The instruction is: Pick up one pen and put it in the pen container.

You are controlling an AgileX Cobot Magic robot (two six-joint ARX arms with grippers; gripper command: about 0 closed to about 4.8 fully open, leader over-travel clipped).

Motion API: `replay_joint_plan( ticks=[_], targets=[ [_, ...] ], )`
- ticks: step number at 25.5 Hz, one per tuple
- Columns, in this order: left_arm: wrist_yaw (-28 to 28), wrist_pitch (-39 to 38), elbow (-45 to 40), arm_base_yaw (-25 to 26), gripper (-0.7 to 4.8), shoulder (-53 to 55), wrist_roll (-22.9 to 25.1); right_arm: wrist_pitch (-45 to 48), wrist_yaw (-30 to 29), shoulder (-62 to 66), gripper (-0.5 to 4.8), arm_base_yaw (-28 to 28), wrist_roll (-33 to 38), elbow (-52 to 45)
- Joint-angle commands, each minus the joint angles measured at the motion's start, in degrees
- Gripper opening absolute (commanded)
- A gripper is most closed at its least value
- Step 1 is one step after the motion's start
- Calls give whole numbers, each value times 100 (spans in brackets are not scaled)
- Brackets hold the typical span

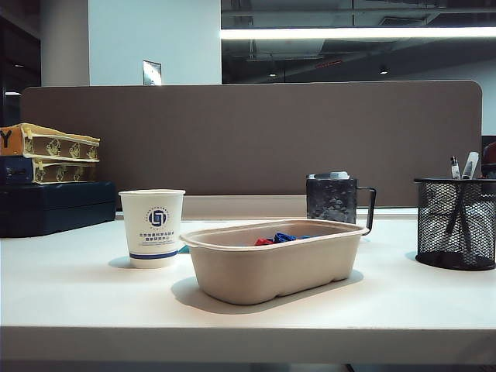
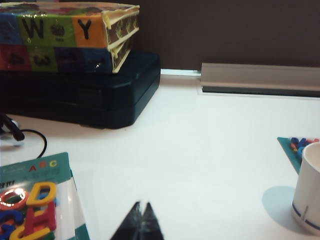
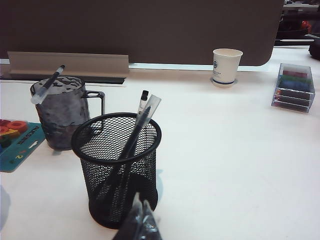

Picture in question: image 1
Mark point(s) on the clear gel pen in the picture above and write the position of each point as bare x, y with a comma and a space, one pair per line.
341, 174
454, 168

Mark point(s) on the black mesh pen holder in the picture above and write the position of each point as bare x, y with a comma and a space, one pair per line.
434, 232

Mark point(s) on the brown desk partition panel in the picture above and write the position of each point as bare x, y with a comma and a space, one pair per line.
252, 139

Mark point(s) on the red binder clip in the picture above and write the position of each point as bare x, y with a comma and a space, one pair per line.
263, 241

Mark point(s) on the dark textured mug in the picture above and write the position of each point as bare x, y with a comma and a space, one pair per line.
329, 201

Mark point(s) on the beige pulp food tray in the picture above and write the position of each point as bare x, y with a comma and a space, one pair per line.
271, 271

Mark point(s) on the small teal object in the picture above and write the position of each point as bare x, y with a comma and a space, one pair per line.
183, 249

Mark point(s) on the white printed paper cup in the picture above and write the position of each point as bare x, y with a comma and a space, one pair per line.
153, 232

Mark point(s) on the red ceiling sign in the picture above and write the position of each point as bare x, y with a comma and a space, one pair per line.
328, 64

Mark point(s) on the white ceiling light strip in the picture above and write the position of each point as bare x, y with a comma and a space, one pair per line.
348, 33

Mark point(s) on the blue-ended patterned box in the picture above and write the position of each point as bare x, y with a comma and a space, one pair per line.
58, 172

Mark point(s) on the dark blue case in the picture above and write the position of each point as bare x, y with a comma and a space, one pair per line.
58, 209

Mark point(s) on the orange-ended patterned box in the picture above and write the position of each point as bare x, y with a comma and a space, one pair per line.
58, 145

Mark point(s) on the pens in holder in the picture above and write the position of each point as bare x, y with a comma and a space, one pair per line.
470, 164

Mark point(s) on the ceiling air vent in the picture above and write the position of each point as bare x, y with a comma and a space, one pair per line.
399, 20

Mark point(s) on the red office chair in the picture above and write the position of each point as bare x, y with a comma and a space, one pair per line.
490, 159

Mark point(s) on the small wall sign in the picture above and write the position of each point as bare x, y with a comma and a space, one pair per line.
151, 72

